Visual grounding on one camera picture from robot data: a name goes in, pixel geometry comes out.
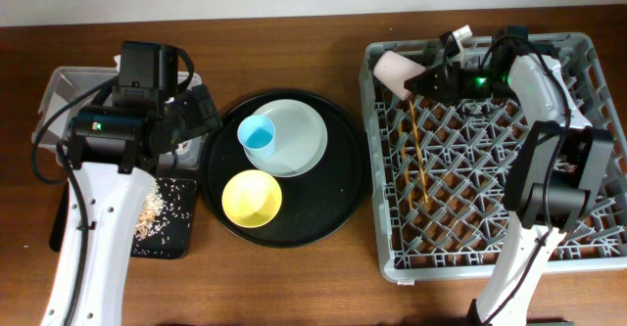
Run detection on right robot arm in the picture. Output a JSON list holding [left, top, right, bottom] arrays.
[[404, 52, 612, 325]]

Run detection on yellow bowl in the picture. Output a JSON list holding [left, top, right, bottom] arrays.
[[221, 169, 282, 228]]

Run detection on pink cup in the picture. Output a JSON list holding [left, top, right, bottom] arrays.
[[373, 51, 426, 101]]

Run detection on grey plate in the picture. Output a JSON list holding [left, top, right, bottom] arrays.
[[244, 99, 327, 177]]

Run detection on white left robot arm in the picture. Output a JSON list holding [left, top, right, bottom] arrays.
[[33, 78, 220, 325]]

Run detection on black rectangular tray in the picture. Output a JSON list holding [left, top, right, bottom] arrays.
[[48, 176, 200, 260]]

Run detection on grey dishwasher rack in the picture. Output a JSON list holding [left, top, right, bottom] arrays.
[[360, 32, 626, 285]]

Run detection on blue cup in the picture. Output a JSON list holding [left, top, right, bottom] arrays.
[[237, 115, 275, 159]]

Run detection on round black serving tray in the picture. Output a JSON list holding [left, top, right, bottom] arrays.
[[199, 88, 370, 248]]

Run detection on wooden chopstick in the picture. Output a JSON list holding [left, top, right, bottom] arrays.
[[409, 99, 429, 205], [398, 122, 413, 210]]

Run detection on clear plastic waste bin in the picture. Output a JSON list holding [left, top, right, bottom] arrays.
[[32, 67, 203, 169]]

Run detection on food scraps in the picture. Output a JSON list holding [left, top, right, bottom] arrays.
[[132, 177, 195, 256]]

